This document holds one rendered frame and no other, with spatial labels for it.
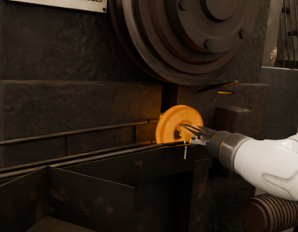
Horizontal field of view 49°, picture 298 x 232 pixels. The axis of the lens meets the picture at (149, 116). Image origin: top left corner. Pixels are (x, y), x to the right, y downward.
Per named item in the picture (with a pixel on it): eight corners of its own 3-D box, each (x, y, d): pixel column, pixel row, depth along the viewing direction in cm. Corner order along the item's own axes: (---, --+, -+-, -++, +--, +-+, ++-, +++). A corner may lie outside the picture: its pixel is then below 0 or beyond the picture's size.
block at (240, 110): (207, 171, 119) (214, 105, 114) (223, 168, 123) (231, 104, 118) (228, 182, 110) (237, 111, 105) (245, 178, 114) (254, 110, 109)
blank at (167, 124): (155, 107, 95) (162, 110, 92) (197, 102, 102) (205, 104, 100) (154, 158, 99) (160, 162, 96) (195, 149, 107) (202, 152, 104)
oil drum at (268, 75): (228, 141, 384) (238, 63, 367) (262, 137, 415) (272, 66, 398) (271, 156, 335) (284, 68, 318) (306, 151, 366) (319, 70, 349)
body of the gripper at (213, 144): (214, 165, 81) (191, 152, 88) (239, 160, 85) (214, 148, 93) (219, 136, 79) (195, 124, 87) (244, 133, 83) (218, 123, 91)
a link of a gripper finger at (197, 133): (211, 148, 87) (207, 149, 86) (185, 136, 96) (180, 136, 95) (213, 134, 86) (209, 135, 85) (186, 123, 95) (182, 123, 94)
